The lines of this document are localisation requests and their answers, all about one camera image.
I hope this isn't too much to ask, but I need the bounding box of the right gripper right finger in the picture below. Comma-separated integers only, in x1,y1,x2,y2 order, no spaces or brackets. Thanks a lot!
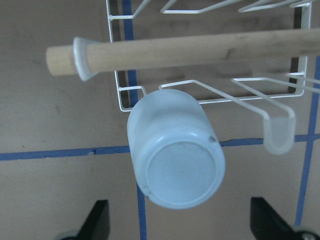
250,197,299,240

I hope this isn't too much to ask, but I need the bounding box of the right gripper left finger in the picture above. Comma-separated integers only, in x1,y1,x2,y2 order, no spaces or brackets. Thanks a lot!
77,199,110,240

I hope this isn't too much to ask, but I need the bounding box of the pale blue plastic cup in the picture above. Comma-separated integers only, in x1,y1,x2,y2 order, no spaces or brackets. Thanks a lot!
127,89,226,210

